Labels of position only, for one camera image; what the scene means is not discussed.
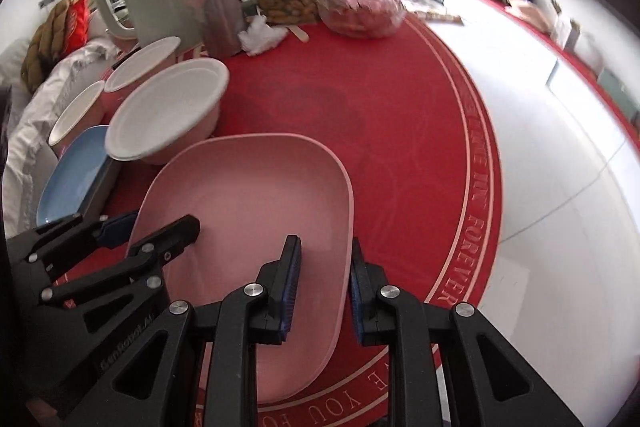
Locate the stack of white bowls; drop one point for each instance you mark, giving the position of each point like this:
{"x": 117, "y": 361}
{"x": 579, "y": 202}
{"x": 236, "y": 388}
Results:
{"x": 165, "y": 107}

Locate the white carton box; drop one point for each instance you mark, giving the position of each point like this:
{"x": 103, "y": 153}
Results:
{"x": 565, "y": 27}

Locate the crumpled white tissue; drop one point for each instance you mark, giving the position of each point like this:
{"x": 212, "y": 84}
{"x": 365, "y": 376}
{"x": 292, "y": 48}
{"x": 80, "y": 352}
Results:
{"x": 260, "y": 37}

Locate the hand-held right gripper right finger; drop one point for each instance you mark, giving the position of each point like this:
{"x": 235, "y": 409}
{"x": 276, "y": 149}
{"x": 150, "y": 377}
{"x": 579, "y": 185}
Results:
{"x": 357, "y": 302}

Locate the pink plate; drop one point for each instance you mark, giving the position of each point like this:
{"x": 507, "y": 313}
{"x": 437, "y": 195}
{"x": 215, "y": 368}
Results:
{"x": 250, "y": 197}

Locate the clear glass bowl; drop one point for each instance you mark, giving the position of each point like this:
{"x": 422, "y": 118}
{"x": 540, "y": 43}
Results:
{"x": 360, "y": 14}

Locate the white red-topped television cabinet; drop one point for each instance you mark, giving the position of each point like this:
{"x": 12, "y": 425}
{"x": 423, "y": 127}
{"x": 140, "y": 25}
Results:
{"x": 575, "y": 72}

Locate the wooden stick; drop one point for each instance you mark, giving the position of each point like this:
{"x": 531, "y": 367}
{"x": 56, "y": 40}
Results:
{"x": 299, "y": 34}

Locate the white sofa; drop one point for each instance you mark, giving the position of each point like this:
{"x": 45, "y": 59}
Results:
{"x": 25, "y": 132}

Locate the pale green box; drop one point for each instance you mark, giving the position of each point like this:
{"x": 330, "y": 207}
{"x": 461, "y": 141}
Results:
{"x": 617, "y": 92}

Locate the red pillow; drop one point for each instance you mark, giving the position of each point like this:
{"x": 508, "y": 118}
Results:
{"x": 77, "y": 22}

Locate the white bowl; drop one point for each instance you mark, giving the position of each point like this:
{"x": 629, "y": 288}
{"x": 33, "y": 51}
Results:
{"x": 145, "y": 59}
{"x": 75, "y": 112}

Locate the white paper bag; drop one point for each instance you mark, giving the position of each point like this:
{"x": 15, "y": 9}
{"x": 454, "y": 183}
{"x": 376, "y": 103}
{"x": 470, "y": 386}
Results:
{"x": 520, "y": 7}

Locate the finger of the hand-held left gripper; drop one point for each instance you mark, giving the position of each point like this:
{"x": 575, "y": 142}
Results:
{"x": 165, "y": 239}
{"x": 117, "y": 228}

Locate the blue plate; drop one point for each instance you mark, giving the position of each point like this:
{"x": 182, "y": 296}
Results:
{"x": 70, "y": 177}

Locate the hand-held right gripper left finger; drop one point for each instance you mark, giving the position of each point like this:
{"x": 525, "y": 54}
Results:
{"x": 291, "y": 287}

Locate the brown braided cushion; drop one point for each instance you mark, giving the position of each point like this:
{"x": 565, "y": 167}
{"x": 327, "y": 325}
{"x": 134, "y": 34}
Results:
{"x": 42, "y": 47}

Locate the pink container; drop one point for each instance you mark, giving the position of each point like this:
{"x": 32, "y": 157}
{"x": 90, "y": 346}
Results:
{"x": 122, "y": 38}

